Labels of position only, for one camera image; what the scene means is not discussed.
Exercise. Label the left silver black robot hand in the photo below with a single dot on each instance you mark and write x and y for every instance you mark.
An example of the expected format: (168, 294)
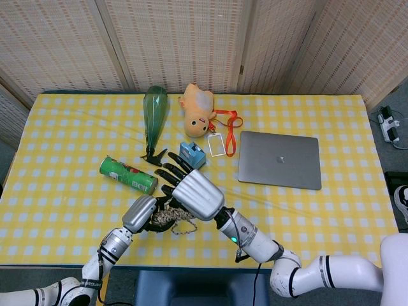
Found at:
(138, 213)

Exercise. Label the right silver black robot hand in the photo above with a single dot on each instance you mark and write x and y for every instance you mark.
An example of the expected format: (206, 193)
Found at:
(199, 196)

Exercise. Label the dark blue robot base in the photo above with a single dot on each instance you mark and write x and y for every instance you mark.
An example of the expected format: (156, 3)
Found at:
(191, 288)

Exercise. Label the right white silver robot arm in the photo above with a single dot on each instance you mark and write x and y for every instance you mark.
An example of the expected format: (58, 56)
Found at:
(255, 239)

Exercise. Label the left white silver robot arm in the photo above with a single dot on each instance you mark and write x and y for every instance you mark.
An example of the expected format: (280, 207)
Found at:
(111, 248)

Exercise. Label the small blue cardboard box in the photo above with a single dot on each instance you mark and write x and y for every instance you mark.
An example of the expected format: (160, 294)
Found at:
(196, 156)

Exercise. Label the green chip can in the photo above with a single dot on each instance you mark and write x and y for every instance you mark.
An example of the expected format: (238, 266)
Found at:
(127, 174)

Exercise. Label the clear badge holder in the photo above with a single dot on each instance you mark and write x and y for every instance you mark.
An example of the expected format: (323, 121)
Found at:
(216, 145)

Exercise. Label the yellow floor tape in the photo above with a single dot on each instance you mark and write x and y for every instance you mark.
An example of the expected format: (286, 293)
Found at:
(103, 287)

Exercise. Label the orange plush toy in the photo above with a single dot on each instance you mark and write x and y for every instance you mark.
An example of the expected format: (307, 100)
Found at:
(197, 108)

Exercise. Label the grey laptop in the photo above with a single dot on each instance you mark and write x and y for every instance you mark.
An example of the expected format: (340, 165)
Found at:
(280, 159)

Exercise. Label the green spray bottle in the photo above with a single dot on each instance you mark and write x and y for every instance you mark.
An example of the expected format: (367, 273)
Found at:
(155, 111)

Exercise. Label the yellow checkered tablecloth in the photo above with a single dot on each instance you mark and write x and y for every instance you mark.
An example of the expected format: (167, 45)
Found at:
(303, 220)

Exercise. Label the bamboo folding screen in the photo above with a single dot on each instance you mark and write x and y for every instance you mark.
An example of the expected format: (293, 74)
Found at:
(178, 41)

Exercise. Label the black floor box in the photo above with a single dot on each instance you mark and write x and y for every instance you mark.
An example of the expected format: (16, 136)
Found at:
(395, 178)

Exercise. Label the white power strip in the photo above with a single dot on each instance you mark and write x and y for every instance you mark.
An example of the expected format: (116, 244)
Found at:
(388, 126)

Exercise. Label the black white shoe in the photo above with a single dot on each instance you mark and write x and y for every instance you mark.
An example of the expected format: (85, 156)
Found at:
(402, 201)

